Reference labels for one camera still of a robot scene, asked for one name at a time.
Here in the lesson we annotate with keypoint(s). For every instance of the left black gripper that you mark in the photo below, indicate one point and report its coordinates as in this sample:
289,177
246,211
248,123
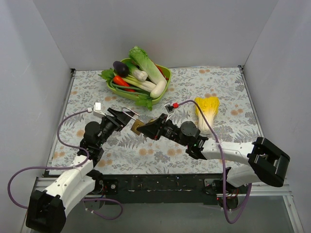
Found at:
111,120

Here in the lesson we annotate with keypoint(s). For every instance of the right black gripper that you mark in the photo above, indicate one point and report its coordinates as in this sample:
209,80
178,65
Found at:
160,128

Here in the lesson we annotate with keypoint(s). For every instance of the large brass padlock with keys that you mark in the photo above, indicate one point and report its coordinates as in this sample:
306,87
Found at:
137,123

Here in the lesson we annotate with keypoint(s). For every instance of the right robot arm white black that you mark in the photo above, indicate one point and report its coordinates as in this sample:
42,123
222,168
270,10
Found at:
261,161

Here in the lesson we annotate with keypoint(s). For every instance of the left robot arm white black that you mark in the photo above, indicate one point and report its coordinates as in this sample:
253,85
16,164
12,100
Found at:
48,209

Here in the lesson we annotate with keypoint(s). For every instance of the green celery leaves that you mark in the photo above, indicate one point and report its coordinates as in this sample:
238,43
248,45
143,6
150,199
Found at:
144,101

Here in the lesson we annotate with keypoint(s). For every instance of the green long beans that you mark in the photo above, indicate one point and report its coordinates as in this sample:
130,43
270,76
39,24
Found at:
138,91

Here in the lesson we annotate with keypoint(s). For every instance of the floral table mat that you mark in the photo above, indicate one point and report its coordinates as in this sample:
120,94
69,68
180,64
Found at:
128,153

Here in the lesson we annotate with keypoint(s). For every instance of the red orange pepper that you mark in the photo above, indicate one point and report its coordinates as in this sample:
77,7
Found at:
120,82

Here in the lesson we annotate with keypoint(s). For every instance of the white radish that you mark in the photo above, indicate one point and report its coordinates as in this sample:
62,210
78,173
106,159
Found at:
158,90

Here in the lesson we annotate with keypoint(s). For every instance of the white green leek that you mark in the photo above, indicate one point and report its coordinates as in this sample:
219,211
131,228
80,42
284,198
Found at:
136,72

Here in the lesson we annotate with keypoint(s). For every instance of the purple eggplant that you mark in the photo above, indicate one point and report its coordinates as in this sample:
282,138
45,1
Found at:
121,69

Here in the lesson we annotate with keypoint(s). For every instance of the green plastic basket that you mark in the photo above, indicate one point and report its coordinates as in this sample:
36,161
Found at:
145,84

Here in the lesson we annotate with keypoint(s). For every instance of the yellow napa cabbage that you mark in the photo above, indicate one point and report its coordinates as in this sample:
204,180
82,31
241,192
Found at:
209,107

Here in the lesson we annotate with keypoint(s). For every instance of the green napa cabbage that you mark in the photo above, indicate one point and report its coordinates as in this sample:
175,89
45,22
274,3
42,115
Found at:
141,58

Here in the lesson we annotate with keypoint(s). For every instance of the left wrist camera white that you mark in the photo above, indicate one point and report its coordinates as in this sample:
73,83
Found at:
97,110

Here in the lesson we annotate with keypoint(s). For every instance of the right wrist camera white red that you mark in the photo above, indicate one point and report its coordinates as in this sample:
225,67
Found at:
170,107

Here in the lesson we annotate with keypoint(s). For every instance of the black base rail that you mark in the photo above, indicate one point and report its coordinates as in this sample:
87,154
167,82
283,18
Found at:
156,188

